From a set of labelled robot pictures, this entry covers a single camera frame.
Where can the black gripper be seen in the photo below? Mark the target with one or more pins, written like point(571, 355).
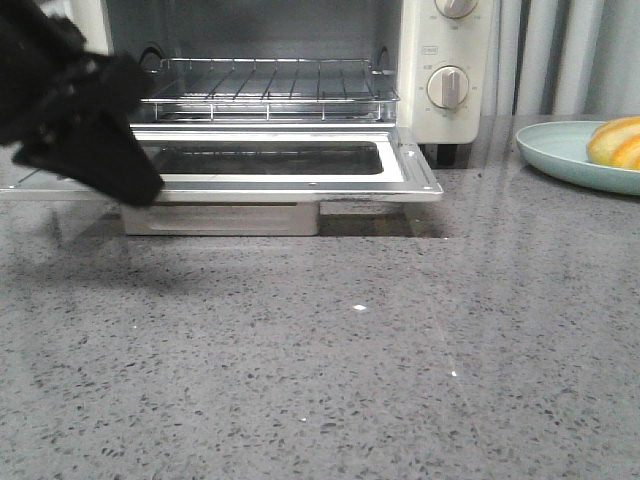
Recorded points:
point(70, 110)

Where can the oven glass door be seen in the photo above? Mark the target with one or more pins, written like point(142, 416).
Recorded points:
point(226, 181)

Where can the golden croissant bread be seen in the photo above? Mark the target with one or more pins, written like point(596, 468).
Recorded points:
point(616, 144)

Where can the cream Toshiba toaster oven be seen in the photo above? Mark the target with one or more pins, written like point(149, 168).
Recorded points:
point(407, 39)

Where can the lower cream oven knob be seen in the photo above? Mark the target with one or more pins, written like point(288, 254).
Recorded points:
point(448, 87)

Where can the cream oven knob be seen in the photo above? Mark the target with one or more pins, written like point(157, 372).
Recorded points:
point(455, 9)
point(448, 87)

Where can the upper cream oven knob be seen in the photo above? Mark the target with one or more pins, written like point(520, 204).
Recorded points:
point(455, 9)

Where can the light green plate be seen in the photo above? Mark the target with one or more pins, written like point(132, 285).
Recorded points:
point(559, 149)

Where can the metal wire oven rack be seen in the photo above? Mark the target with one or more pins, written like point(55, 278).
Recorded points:
point(269, 90)

